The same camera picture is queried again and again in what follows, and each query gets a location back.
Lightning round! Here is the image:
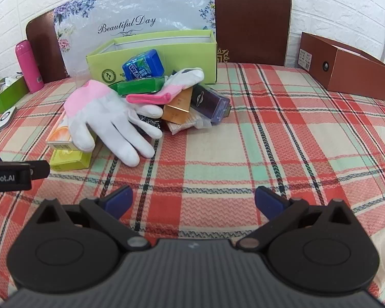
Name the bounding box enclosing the small white pink glove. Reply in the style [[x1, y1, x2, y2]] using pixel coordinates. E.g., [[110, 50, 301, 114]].
[[126, 68, 205, 106]]

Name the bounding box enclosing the plaid blanket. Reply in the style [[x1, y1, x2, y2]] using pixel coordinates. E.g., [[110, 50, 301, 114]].
[[0, 62, 385, 305]]

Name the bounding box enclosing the green storage box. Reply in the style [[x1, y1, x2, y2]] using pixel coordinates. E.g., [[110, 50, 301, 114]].
[[0, 75, 30, 115]]

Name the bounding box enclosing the gold box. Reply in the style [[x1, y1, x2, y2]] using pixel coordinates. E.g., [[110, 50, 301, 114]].
[[163, 86, 194, 125]]

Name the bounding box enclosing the black glitter pouch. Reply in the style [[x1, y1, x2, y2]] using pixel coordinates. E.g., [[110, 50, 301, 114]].
[[135, 113, 163, 132]]

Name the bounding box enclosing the blue gum tin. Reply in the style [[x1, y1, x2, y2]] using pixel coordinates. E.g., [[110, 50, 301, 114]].
[[122, 49, 165, 80]]

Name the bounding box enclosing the white device with round ring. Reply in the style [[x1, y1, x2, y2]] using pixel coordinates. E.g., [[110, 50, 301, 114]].
[[0, 106, 17, 132]]

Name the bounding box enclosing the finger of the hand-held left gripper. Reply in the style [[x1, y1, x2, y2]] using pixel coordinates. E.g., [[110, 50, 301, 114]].
[[29, 160, 51, 179]]

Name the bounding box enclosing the small green box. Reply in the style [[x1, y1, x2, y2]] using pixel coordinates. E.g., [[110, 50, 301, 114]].
[[109, 76, 167, 97]]

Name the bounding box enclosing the large white pink glove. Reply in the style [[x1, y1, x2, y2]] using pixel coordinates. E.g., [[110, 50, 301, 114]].
[[63, 80, 164, 168]]

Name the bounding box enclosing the floral plastic bag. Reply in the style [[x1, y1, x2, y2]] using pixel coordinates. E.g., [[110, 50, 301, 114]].
[[53, 0, 216, 78]]

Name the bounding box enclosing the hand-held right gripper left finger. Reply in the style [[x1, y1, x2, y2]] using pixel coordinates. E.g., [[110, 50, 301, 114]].
[[35, 185, 152, 251]]

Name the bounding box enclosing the brown shoe box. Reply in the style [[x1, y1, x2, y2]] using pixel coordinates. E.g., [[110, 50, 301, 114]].
[[297, 32, 385, 101]]

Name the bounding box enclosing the dark purple box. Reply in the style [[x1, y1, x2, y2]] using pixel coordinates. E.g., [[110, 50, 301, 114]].
[[190, 83, 231, 126]]

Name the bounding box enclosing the clear plastic packet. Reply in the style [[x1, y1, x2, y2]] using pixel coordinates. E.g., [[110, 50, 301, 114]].
[[166, 109, 213, 136]]

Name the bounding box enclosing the lime green cardboard box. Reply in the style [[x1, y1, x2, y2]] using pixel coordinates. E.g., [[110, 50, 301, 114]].
[[85, 30, 218, 86]]

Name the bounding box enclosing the pink bottle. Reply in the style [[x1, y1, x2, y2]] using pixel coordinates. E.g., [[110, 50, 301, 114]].
[[15, 39, 45, 94]]

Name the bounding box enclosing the orange white box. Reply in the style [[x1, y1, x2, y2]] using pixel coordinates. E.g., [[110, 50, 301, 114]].
[[46, 111, 74, 151]]

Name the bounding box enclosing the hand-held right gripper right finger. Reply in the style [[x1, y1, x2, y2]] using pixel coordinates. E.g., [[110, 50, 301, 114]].
[[236, 186, 354, 251]]

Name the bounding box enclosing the yellow green box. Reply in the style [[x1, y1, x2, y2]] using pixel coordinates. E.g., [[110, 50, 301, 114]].
[[49, 148, 94, 172]]

